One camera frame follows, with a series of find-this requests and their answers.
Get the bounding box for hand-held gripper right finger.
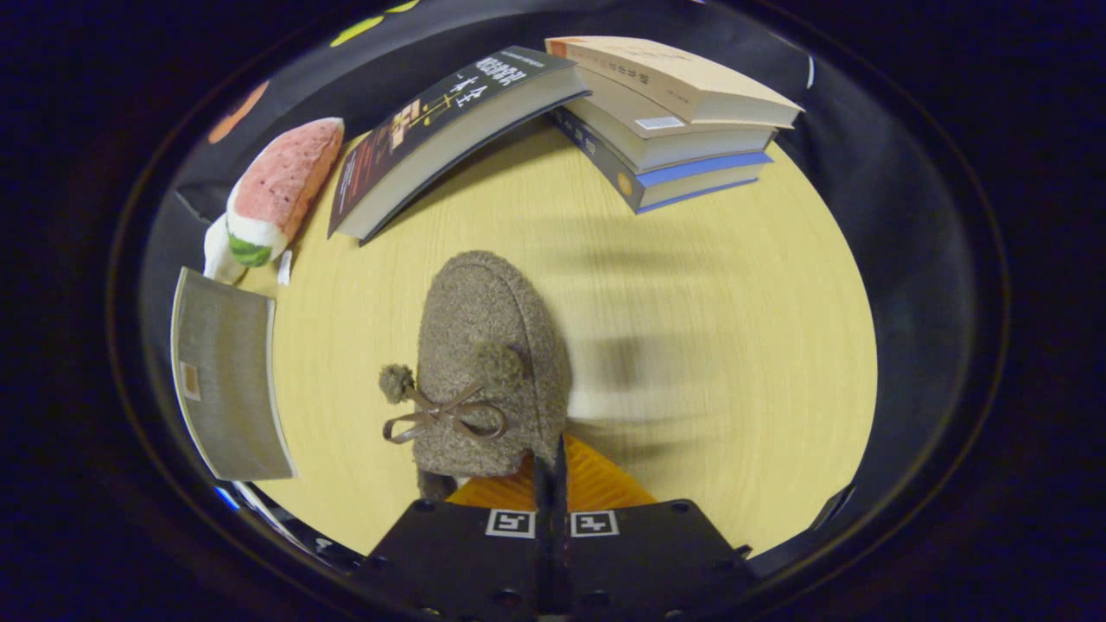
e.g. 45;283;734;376
555;435;754;622

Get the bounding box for white plush toy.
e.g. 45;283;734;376
203;216;247;284

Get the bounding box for cream cover book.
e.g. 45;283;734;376
562;69;779;174

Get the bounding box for watermelon slice plush toy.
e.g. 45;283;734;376
226;117;345;267

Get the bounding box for blue cover book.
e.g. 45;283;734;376
549;108;774;215

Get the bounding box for beige fabric storage box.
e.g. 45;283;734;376
170;268;297;482

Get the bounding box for brown fuzzy shoe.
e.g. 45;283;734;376
378;251;573;502

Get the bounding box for black cover book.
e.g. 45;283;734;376
328;46;593;245

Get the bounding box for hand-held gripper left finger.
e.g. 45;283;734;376
354;456;555;622

